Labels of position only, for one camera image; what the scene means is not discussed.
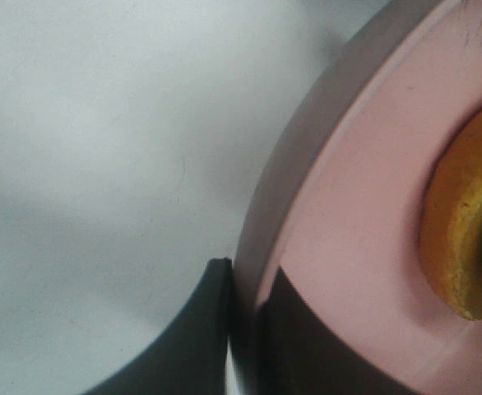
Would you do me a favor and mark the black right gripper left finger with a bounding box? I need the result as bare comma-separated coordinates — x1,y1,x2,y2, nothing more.
87,258,233,394

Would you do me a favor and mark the pink plate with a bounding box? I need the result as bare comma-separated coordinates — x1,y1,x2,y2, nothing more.
234,1,482,394

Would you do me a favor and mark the burger with yellow bun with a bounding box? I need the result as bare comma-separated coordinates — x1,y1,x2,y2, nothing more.
419,110,482,320

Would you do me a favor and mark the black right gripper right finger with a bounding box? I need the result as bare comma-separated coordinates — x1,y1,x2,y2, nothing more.
248,268,482,394

